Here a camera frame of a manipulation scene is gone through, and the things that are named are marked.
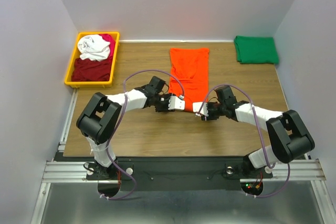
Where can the aluminium frame rail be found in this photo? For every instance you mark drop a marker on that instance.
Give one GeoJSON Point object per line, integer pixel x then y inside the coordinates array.
{"type": "Point", "coordinates": [73, 172]}

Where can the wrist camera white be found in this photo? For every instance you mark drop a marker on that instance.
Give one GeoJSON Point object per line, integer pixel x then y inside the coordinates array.
{"type": "Point", "coordinates": [200, 108]}
{"type": "Point", "coordinates": [176, 103]}

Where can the yellow plastic bin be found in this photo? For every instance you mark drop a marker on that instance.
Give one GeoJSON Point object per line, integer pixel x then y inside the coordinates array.
{"type": "Point", "coordinates": [75, 55]}

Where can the orange t shirt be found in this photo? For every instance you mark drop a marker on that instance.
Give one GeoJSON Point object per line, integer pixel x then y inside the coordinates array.
{"type": "Point", "coordinates": [190, 69]}

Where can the white t shirt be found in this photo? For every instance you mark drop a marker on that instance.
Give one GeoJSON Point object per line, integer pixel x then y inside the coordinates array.
{"type": "Point", "coordinates": [94, 48]}

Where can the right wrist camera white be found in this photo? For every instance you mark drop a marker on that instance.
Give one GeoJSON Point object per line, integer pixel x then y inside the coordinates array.
{"type": "Point", "coordinates": [200, 108]}

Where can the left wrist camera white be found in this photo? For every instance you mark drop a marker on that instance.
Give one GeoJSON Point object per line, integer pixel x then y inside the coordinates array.
{"type": "Point", "coordinates": [176, 103]}

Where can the pink t shirt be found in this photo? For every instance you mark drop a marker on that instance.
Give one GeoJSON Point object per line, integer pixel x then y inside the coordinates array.
{"type": "Point", "coordinates": [108, 38]}

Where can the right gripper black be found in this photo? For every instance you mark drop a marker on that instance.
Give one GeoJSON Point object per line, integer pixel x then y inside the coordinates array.
{"type": "Point", "coordinates": [210, 117]}

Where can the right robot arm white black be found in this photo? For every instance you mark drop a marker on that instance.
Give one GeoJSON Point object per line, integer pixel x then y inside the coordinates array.
{"type": "Point", "coordinates": [288, 135]}

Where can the green folded t shirt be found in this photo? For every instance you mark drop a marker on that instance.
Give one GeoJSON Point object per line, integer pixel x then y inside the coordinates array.
{"type": "Point", "coordinates": [256, 50]}

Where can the dark red t shirt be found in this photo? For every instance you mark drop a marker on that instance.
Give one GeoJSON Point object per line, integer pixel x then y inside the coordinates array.
{"type": "Point", "coordinates": [87, 70]}

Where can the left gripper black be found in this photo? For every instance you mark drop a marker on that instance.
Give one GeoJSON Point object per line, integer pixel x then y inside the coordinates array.
{"type": "Point", "coordinates": [165, 108]}

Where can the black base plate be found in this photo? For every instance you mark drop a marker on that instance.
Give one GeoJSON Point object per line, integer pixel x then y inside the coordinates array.
{"type": "Point", "coordinates": [178, 173]}

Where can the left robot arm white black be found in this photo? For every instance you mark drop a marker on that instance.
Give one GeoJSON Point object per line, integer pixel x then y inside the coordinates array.
{"type": "Point", "coordinates": [99, 119]}

